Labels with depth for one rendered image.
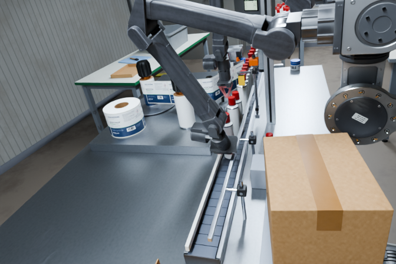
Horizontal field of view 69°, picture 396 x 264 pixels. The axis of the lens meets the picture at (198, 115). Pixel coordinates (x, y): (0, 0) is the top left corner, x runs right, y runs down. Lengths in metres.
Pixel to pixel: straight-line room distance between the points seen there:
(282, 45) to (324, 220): 0.39
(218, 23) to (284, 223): 0.49
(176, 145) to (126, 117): 0.31
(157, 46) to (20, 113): 3.09
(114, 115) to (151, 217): 0.61
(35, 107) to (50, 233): 2.78
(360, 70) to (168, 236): 0.81
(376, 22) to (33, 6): 3.72
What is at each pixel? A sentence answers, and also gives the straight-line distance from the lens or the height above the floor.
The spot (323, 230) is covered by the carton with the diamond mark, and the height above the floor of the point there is 1.06.
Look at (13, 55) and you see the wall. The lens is 3.79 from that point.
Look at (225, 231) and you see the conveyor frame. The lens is 0.95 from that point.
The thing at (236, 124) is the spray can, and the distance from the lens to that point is 1.31.
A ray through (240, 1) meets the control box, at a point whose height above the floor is 1.45.
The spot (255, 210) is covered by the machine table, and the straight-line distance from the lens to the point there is 1.07.
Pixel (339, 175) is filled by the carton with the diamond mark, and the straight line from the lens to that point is 0.77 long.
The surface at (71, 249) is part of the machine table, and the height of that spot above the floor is 0.83.
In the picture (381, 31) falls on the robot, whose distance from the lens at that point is 0.70.
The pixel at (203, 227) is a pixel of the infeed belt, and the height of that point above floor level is 0.88.
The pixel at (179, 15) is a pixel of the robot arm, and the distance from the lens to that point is 0.77.
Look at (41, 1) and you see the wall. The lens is 4.11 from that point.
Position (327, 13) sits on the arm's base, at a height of 1.48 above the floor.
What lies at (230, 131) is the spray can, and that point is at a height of 1.01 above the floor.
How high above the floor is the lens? 1.60
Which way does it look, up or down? 26 degrees down
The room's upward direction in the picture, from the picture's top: 10 degrees counter-clockwise
